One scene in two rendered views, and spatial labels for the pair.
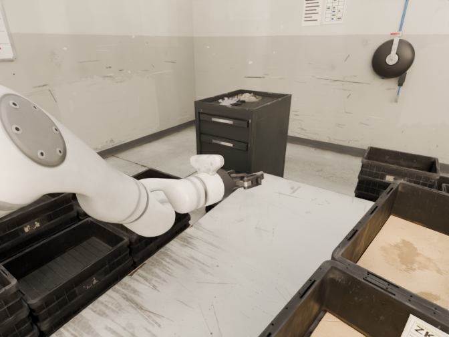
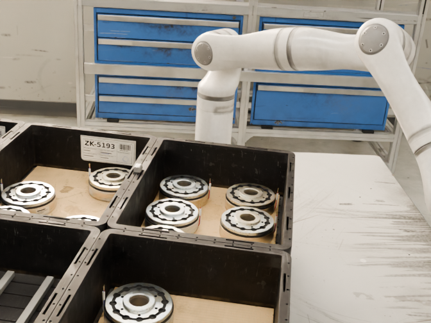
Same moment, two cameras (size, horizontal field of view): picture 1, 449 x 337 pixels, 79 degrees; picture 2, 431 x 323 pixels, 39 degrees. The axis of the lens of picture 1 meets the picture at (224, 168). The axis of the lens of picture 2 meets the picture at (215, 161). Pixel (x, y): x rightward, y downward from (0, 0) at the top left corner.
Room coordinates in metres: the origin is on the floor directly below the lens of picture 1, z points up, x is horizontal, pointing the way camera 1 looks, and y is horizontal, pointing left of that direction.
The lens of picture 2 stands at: (0.91, -0.76, 1.43)
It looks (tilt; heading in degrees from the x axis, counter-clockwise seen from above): 24 degrees down; 142
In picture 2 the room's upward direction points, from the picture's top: 4 degrees clockwise
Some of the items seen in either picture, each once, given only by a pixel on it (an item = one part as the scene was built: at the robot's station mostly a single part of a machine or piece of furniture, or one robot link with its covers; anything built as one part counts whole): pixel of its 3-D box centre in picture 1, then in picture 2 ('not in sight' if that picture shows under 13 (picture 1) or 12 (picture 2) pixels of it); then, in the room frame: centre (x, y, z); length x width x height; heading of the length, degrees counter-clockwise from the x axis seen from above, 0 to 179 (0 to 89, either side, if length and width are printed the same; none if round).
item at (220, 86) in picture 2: not in sight; (218, 65); (-0.22, 0.10, 1.05); 0.09 x 0.09 x 0.17; 15
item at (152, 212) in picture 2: not in sight; (172, 211); (0.06, -0.20, 0.86); 0.10 x 0.10 x 0.01
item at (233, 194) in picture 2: not in sight; (251, 195); (0.08, -0.02, 0.86); 0.10 x 0.10 x 0.01
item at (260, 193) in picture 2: not in sight; (251, 193); (0.08, -0.02, 0.86); 0.05 x 0.05 x 0.01
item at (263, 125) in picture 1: (244, 156); not in sight; (1.96, -0.15, 0.45); 0.60 x 0.45 x 0.90; 146
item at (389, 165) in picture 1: (391, 190); not in sight; (1.58, -1.09, 0.37); 0.40 x 0.30 x 0.45; 56
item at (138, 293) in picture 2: not in sight; (138, 301); (0.27, -0.39, 0.86); 0.05 x 0.05 x 0.01
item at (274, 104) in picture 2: not in sight; (325, 76); (-1.12, 1.48, 0.60); 0.72 x 0.03 x 0.56; 56
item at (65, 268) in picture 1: (75, 282); not in sight; (0.86, 0.64, 0.31); 0.40 x 0.30 x 0.34; 146
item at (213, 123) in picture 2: not in sight; (213, 127); (-0.22, 0.10, 0.89); 0.09 x 0.09 x 0.17; 56
